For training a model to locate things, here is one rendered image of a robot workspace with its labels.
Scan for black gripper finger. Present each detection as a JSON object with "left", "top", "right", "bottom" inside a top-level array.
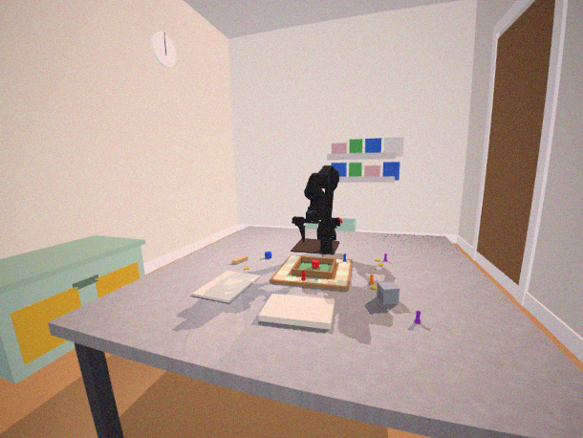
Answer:
[
  {"left": 326, "top": 226, "right": 337, "bottom": 244},
  {"left": 295, "top": 224, "right": 305, "bottom": 242}
]

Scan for cream board game path with arrow squares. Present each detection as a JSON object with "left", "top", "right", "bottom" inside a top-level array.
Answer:
[{"left": 273, "top": 255, "right": 351, "bottom": 287}]

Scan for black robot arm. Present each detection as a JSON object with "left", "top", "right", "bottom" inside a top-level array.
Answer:
[{"left": 304, "top": 165, "right": 339, "bottom": 253}]

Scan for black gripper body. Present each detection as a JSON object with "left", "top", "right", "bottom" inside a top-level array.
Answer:
[{"left": 291, "top": 203, "right": 340, "bottom": 226}]

